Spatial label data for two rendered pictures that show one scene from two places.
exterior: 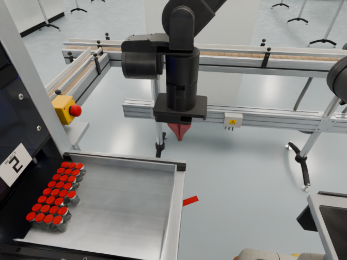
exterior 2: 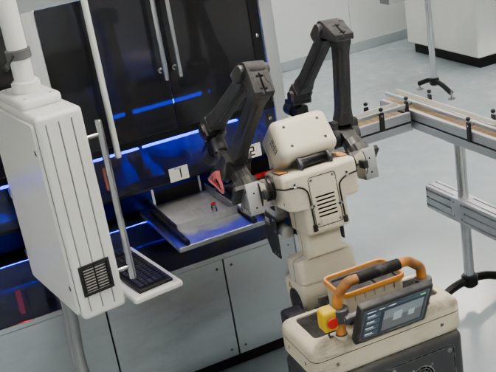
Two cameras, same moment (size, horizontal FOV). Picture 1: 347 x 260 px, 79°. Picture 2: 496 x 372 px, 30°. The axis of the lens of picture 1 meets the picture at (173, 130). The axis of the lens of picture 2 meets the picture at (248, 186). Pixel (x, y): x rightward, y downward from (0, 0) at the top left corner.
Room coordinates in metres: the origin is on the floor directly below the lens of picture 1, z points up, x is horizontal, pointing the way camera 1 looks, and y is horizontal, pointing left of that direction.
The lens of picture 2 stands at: (-1.50, -2.90, 2.32)
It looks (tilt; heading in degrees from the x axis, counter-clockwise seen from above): 21 degrees down; 62
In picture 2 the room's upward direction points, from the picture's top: 10 degrees counter-clockwise
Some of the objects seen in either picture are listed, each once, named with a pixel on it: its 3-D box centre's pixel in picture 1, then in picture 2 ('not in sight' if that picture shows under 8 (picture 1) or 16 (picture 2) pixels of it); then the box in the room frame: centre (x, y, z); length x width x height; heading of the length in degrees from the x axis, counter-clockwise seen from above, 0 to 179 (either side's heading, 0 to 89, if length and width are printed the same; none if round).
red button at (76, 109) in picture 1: (74, 110); not in sight; (0.56, 0.33, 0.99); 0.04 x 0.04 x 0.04; 83
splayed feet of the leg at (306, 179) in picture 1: (298, 161); not in sight; (1.11, -1.03, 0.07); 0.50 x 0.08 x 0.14; 173
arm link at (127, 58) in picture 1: (158, 45); (294, 102); (0.35, 0.03, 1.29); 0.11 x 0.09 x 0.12; 84
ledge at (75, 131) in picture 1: (64, 133); not in sight; (0.59, 0.41, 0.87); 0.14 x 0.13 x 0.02; 83
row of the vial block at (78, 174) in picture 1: (68, 194); not in sight; (0.31, 0.28, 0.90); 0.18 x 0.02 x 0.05; 173
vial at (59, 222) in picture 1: (60, 224); not in sight; (0.23, 0.27, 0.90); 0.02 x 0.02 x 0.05
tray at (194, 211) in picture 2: not in sight; (192, 206); (-0.03, 0.33, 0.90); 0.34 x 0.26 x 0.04; 83
